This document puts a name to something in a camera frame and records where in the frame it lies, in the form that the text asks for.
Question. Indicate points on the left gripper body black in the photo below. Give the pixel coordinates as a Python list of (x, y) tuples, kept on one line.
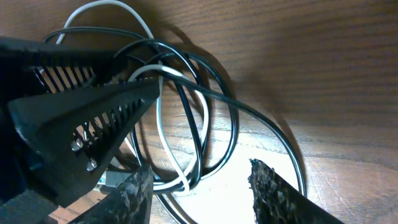
[(28, 187)]

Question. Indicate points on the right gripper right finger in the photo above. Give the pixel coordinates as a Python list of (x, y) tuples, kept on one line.
[(276, 201)]

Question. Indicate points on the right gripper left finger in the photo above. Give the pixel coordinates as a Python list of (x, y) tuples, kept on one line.
[(129, 203)]

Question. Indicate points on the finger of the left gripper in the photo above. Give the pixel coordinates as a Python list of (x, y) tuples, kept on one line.
[(34, 68), (69, 138)]

